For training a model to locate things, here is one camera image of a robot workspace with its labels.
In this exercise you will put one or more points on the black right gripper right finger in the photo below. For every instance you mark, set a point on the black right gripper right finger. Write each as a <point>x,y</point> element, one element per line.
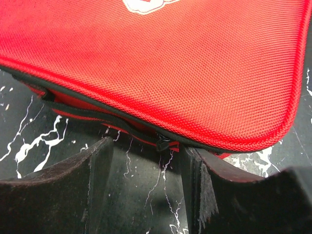
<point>223,199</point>

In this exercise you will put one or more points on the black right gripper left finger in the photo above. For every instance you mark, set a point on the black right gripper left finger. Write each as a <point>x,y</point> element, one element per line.
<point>65,198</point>

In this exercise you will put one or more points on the red black medicine case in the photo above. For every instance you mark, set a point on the red black medicine case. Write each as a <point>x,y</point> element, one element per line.
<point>223,75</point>

